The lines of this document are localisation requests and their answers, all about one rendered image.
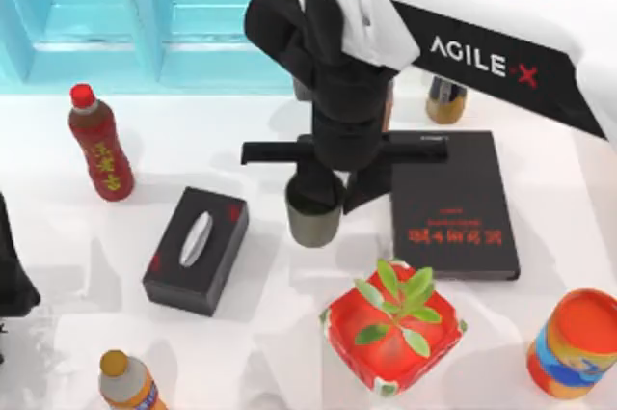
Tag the red plant pot with plant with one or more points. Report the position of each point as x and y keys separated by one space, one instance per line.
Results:
x=385 y=347

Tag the grey cup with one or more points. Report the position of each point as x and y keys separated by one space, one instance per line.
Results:
x=313 y=229

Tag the orange can with blue label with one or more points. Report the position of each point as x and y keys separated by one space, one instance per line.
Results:
x=573 y=347

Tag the brown bottle with black label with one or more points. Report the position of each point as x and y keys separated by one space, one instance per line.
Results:
x=446 y=103

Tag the black tissue box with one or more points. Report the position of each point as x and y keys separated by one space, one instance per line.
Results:
x=193 y=255

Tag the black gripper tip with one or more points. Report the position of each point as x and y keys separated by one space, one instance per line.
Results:
x=12 y=265

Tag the orange bottle with blue label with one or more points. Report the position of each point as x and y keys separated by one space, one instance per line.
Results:
x=127 y=386

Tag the red bottle with red cap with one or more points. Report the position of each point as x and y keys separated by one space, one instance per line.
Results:
x=99 y=149

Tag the black book with red lettering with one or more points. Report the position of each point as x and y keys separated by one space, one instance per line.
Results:
x=448 y=217

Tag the light blue rack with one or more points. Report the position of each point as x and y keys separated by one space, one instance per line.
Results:
x=120 y=19

